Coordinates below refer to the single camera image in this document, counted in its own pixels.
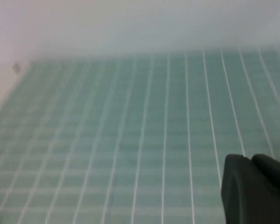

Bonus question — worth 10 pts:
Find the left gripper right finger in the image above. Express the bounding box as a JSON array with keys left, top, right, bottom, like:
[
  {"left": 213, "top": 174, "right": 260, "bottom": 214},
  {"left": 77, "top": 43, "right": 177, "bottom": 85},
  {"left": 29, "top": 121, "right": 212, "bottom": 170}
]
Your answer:
[{"left": 251, "top": 154, "right": 280, "bottom": 217}]

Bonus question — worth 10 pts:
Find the green white-grid tablecloth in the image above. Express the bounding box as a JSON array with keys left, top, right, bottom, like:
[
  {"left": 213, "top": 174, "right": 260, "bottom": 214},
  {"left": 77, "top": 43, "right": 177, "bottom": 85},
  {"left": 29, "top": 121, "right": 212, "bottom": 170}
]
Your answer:
[{"left": 0, "top": 46, "right": 280, "bottom": 224}]

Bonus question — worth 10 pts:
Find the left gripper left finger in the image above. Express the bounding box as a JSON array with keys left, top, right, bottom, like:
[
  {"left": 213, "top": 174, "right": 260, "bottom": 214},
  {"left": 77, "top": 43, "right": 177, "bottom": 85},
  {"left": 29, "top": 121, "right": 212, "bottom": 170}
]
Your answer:
[{"left": 220, "top": 153, "right": 280, "bottom": 224}]

